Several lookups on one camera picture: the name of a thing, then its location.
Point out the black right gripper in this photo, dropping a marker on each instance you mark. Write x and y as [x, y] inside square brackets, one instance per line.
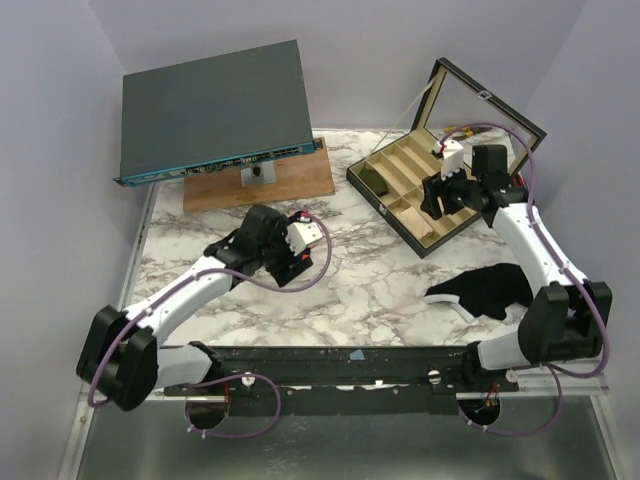
[437, 198]

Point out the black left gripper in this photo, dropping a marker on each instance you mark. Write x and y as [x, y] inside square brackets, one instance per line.
[283, 273]

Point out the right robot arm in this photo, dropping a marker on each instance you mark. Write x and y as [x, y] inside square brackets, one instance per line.
[566, 312]

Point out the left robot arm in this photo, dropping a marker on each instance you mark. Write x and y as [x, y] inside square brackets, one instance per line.
[124, 357]

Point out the cream rolled underwear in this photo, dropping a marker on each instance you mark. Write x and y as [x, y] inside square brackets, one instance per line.
[415, 223]

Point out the green rolled underwear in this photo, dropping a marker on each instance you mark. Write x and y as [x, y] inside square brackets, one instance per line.
[374, 181]

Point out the black white underwear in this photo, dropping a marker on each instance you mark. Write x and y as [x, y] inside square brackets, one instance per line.
[486, 291]

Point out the black compartment organizer box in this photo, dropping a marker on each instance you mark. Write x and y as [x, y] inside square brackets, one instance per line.
[452, 99]

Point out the wooden board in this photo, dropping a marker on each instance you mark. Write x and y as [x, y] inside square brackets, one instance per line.
[292, 178]

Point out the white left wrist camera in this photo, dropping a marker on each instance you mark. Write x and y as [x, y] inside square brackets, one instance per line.
[302, 235]

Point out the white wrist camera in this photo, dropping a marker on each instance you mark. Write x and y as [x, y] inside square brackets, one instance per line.
[452, 158]
[302, 235]

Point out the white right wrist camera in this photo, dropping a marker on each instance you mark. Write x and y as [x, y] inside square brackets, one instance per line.
[452, 158]

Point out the yellow handled pliers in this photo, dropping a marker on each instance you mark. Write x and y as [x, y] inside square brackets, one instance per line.
[462, 133]

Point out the metal switch stand bracket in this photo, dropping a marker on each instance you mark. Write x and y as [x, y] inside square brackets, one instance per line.
[258, 174]

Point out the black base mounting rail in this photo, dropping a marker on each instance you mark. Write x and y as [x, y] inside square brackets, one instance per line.
[328, 381]

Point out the grey network switch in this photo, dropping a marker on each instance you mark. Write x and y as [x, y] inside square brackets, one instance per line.
[233, 110]

